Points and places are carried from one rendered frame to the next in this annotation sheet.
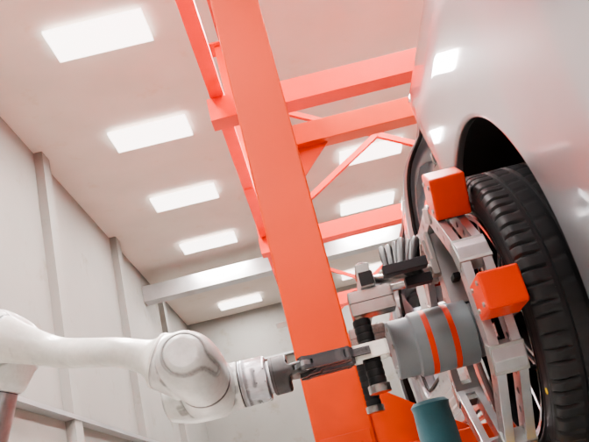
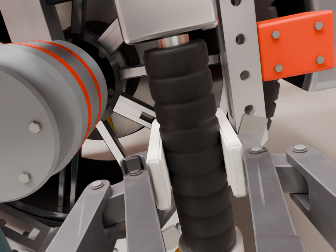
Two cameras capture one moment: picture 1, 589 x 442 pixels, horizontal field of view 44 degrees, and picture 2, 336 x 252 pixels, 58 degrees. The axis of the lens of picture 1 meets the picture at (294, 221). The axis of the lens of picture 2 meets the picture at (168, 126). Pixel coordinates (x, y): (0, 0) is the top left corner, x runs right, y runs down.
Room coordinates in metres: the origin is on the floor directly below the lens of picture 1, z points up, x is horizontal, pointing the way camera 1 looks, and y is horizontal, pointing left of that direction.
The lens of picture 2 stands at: (1.44, 0.09, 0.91)
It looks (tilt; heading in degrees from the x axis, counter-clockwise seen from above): 18 degrees down; 275
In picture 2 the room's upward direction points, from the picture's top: 12 degrees counter-clockwise
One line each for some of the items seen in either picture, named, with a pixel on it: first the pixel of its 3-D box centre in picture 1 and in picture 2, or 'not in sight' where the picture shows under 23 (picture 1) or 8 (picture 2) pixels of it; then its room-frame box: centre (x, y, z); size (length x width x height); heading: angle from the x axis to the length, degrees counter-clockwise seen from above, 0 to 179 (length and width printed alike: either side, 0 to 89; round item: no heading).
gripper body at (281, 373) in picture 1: (293, 371); not in sight; (1.45, 0.08, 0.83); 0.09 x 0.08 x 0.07; 91
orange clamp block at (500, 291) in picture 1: (498, 292); (286, 45); (1.31, -0.32, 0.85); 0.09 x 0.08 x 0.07; 1
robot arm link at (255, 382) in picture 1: (257, 381); not in sight; (1.44, 0.15, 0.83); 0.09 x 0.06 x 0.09; 1
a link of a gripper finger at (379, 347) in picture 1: (370, 349); (227, 146); (1.43, -0.08, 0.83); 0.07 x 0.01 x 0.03; 90
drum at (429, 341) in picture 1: (437, 338); (34, 105); (1.62, -0.24, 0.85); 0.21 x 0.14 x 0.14; 91
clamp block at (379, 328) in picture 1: (368, 337); not in sight; (1.79, -0.10, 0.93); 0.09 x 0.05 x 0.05; 91
